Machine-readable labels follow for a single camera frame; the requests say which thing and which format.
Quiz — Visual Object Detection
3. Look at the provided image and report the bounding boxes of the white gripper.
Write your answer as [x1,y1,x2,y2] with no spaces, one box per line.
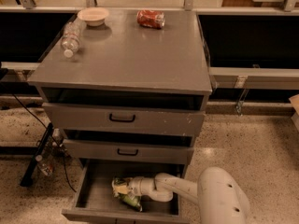
[114,176,144,196]

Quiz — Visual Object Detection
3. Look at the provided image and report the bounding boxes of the green jalapeno chip bag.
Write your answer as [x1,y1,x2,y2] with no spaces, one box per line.
[111,177,143,212]

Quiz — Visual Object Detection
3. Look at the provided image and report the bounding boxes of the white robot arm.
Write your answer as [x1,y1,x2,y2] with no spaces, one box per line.
[111,167,250,224]

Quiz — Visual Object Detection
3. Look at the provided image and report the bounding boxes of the grey open bottom drawer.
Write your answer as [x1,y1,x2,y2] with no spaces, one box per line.
[62,160,190,224]

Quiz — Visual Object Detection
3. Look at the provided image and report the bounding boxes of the grey middle drawer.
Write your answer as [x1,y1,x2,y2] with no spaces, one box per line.
[64,139,193,164]

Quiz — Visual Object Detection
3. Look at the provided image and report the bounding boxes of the grey top drawer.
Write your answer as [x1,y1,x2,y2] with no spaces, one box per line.
[43,103,205,136]

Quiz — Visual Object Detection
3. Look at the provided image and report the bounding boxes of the grey drawer cabinet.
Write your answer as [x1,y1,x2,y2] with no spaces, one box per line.
[27,8,213,185]

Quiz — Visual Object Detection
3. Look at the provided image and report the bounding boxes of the plastic bottle on floor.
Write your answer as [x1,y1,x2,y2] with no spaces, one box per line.
[36,141,54,176]

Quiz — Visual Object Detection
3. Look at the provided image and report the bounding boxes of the clear plastic water bottle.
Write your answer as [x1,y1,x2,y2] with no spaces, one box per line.
[61,20,84,58]

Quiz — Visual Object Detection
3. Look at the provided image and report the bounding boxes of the red soda can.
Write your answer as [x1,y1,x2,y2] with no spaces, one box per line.
[136,10,165,29]

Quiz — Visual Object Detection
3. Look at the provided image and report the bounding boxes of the white bowl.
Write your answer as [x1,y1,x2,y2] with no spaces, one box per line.
[78,7,109,27]

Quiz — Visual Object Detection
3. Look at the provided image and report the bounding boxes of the black cable on floor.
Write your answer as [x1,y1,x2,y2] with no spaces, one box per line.
[10,92,77,193]

